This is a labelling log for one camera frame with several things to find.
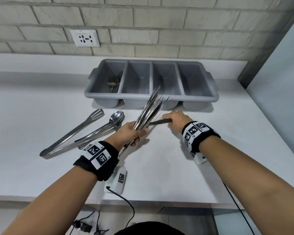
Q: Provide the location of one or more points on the person's left hand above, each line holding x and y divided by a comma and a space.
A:
121, 135

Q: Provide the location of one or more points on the person's right hand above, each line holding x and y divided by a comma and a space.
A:
178, 119

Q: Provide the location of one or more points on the person's right fingers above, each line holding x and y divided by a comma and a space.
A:
167, 116

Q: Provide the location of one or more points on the person's left fingers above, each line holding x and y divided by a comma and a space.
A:
137, 140

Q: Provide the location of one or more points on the dark steel table knife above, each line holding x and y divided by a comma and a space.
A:
159, 122

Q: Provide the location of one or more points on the bundle of steel knives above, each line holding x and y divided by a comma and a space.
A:
149, 111

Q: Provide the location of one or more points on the person's right forearm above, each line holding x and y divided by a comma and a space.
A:
247, 173

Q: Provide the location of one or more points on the person's left forearm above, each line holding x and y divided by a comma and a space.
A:
58, 203

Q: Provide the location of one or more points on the grey four-compartment cutlery tray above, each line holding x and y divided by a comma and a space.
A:
152, 95

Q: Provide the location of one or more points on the large steel serving spoon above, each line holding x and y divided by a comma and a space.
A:
116, 117

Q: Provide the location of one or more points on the black marker wristband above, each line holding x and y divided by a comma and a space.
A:
197, 134
98, 156

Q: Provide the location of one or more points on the pile of steel spoons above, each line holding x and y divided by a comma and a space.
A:
113, 84

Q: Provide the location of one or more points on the steel serving tongs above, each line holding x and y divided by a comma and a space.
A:
71, 135

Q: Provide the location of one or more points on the person's black clothing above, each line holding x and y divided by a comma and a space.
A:
149, 229

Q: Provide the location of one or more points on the white cabinet side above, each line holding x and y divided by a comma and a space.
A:
279, 95

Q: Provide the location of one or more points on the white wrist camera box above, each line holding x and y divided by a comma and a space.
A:
117, 179
199, 159

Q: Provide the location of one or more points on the white wall socket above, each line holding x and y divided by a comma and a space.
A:
85, 38

